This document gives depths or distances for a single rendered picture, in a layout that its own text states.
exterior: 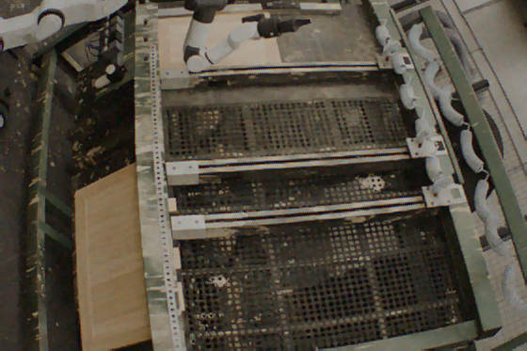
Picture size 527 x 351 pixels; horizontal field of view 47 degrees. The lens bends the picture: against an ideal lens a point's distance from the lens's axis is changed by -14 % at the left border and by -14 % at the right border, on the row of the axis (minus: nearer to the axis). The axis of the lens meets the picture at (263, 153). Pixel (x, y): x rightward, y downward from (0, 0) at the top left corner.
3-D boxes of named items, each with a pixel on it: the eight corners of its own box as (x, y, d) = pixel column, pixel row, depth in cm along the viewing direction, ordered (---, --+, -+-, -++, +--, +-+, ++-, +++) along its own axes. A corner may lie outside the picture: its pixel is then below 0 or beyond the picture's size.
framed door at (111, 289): (77, 193, 320) (75, 191, 319) (167, 151, 305) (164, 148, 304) (86, 358, 265) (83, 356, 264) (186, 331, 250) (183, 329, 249)
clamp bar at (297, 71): (160, 77, 308) (160, 39, 290) (406, 69, 327) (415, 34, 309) (161, 92, 302) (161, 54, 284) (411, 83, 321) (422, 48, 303)
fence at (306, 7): (157, 15, 337) (157, 9, 334) (338, 8, 352) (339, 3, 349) (157, 21, 334) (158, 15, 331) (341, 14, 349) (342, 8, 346)
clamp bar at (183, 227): (170, 222, 261) (168, 185, 242) (453, 197, 279) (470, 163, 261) (173, 244, 255) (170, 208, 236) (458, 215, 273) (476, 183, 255)
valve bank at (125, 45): (86, 16, 328) (121, -7, 321) (100, 32, 338) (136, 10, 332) (78, 84, 297) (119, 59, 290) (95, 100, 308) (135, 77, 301)
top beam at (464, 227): (352, -18, 370) (355, -30, 362) (368, -17, 372) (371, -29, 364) (473, 342, 235) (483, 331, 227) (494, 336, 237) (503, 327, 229)
